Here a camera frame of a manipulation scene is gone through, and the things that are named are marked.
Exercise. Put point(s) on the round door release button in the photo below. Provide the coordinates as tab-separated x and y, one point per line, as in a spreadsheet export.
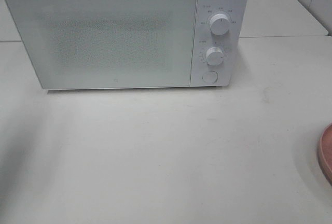
210	77

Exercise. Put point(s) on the white timer knob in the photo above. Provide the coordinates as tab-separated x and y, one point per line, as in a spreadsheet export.
214	56

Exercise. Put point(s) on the pink plate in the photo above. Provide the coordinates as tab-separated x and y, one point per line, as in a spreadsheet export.
324	152

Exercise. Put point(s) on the white microwave door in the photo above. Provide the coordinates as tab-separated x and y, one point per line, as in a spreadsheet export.
101	44

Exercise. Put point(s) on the white microwave oven body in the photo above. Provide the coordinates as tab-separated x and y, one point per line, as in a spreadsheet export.
220	1

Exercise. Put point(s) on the upper white power knob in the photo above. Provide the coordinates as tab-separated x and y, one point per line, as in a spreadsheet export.
219	24

